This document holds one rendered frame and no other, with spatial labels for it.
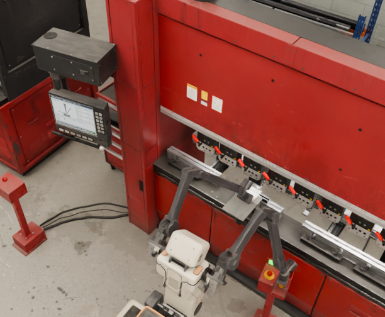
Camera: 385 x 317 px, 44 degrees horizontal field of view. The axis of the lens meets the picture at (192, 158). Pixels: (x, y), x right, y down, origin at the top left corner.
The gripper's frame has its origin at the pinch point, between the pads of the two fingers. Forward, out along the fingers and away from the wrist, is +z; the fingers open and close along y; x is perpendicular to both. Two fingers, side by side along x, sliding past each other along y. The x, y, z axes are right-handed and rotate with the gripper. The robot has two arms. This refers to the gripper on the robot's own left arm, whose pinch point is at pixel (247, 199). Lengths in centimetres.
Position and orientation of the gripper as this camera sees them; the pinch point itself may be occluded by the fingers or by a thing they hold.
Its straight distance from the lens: 349.4
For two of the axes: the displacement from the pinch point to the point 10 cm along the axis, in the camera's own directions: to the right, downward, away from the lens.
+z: 3.0, 3.3, 8.9
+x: -5.2, 8.4, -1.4
